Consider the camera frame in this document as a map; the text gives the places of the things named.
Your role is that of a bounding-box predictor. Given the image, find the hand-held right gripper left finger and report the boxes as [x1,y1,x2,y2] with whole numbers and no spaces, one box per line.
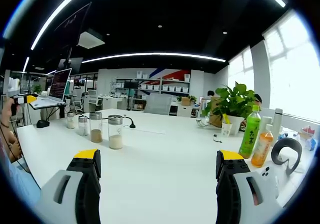
[33,148,102,224]

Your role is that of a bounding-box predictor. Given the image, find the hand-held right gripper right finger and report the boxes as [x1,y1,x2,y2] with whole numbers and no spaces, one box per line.
[215,149,284,224]

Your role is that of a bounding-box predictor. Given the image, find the small seasoning bottle cream powder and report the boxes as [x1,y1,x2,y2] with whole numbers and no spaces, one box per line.
[66,111,76,130]

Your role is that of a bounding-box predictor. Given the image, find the small seasoning bottle pale grains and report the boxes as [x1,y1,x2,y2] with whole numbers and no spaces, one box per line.
[77,115,89,137]

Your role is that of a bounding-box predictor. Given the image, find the seasoning bottle with brown powder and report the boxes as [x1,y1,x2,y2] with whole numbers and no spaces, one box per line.
[89,111,104,143]

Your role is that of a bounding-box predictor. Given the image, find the seasoning bottle with white powder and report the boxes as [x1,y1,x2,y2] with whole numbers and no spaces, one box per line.
[107,114,124,150]

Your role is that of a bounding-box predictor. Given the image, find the orange drink bottle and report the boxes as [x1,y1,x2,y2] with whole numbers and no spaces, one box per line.
[250,124,275,168]

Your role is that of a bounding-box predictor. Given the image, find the green tea bottle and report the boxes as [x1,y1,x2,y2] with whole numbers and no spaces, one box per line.
[238,105,262,159]

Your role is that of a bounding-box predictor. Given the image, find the person's left hand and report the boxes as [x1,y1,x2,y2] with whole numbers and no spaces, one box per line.
[0,101,16,128]

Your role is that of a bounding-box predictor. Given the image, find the laptop stand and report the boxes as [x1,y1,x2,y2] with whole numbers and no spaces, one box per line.
[39,104,67,120]

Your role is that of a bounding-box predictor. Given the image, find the black computer mouse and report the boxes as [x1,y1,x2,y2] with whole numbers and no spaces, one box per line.
[36,119,51,129]

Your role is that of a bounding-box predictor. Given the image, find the open silver laptop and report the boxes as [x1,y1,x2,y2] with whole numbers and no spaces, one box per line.
[29,68,73,110]

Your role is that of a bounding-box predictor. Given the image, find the white smartphone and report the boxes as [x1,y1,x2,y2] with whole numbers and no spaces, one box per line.
[259,166,281,202]

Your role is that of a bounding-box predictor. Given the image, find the person's blue clothing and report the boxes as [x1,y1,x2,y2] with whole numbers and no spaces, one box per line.
[0,134,42,212]

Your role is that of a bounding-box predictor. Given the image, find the small dark hanging screen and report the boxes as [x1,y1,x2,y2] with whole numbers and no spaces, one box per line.
[57,57,84,75]

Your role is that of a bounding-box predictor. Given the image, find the white office chair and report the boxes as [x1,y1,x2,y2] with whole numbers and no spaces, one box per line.
[87,89,104,113]

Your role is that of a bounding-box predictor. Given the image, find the printed paper cup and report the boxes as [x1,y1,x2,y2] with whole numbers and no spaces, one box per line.
[221,122,234,137]

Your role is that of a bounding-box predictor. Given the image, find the white ceiling unit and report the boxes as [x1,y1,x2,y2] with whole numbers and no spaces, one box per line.
[76,30,106,50]

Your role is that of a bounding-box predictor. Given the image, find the white thermos flask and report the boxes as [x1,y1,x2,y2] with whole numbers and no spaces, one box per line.
[270,108,284,145]

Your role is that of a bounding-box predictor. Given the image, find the black monitor on pole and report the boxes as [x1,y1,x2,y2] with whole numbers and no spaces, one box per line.
[52,1,93,60]

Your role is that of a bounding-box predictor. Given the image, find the black monitor on stand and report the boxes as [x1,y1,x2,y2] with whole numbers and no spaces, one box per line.
[123,80,139,111]

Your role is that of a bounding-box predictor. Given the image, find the green potted plant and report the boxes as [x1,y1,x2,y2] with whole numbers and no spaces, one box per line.
[201,82,261,136]

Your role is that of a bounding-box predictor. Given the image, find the grey mesh office chair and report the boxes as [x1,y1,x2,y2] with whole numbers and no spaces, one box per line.
[143,93,174,115]

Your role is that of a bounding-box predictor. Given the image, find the narrow bright window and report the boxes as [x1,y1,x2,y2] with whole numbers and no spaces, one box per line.
[227,46,255,93]

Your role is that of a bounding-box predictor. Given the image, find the white storage shelf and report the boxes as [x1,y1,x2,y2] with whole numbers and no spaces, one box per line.
[114,70,192,97]

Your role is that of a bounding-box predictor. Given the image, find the large bright window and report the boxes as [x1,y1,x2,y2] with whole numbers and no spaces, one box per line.
[262,8,320,124]

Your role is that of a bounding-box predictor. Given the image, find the thin black cable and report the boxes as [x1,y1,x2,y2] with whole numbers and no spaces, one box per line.
[0,124,31,174]

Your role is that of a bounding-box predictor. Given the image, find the black gooseneck cable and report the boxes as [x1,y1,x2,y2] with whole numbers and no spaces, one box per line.
[123,116,137,129]

